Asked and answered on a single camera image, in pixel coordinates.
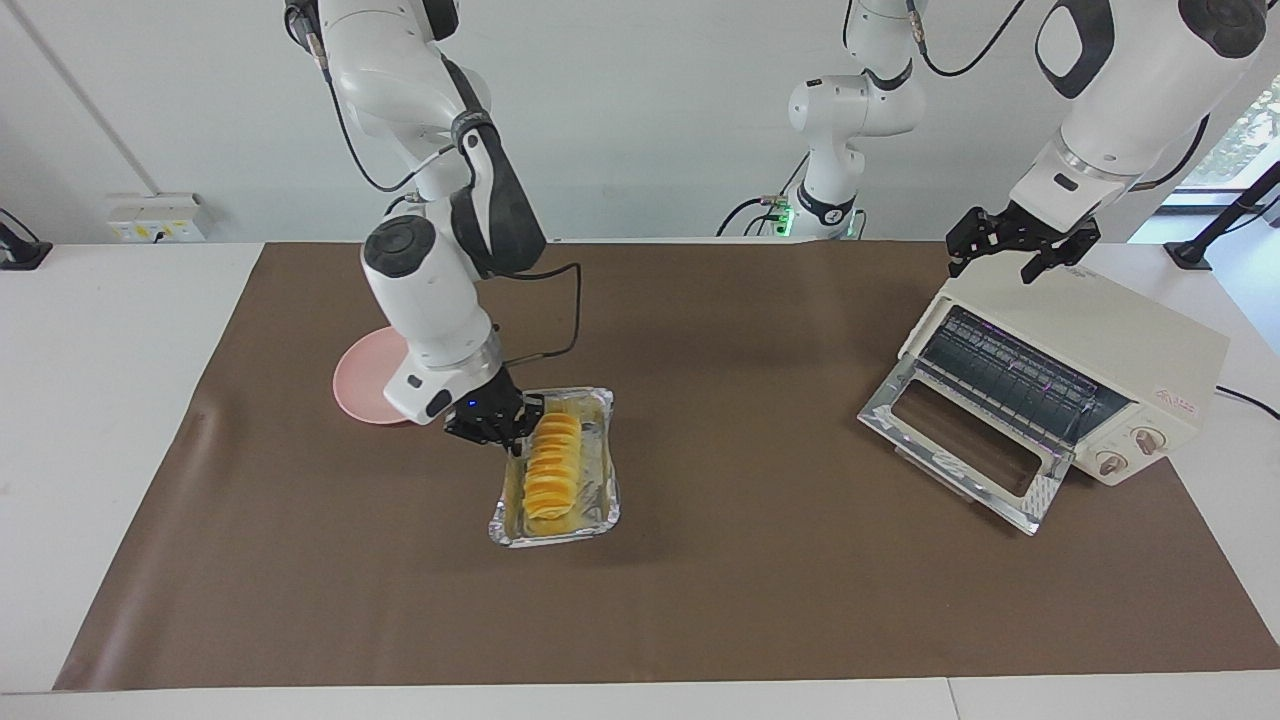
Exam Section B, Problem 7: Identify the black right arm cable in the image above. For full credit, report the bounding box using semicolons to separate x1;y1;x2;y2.
300;20;583;366

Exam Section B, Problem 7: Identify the aluminium foil tray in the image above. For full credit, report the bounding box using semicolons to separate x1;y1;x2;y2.
488;387;621;549

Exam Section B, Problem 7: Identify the white power strip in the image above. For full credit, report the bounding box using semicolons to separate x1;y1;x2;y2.
106;192;217;244

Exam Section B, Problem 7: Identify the window with greenery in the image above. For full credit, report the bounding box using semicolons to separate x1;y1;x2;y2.
1180;72;1280;208

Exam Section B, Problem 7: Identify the cream toaster oven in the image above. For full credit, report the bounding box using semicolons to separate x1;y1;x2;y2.
897;268;1231;488

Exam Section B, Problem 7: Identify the black table clamp mount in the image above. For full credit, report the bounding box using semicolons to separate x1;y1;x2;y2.
0;206;54;272

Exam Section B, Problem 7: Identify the pink round plate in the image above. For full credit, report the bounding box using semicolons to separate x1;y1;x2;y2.
333;328;416;427

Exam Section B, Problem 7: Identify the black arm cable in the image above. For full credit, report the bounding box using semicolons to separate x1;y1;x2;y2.
905;0;1031;79
300;20;583;366

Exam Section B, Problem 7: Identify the glass oven door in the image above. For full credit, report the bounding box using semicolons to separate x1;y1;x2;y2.
857;360;1076;537

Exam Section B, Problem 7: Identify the sliced yellow bread loaf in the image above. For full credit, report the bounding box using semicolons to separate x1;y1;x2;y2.
523;408;584;521

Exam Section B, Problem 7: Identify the oven wire rack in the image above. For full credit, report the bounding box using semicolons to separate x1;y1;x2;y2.
918;305;1129;451

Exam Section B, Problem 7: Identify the brown paper table mat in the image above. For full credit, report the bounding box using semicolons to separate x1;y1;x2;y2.
52;238;1280;693

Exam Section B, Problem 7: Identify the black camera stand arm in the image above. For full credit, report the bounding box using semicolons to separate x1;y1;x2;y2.
1164;158;1280;272

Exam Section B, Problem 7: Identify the black oven power cable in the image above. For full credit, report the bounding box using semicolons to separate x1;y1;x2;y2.
1215;385;1280;421

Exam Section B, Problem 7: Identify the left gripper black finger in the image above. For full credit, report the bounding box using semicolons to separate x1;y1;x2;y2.
945;208;1004;279
1020;222;1103;288

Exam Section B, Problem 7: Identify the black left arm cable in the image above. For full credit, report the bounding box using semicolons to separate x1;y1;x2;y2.
905;0;1031;79

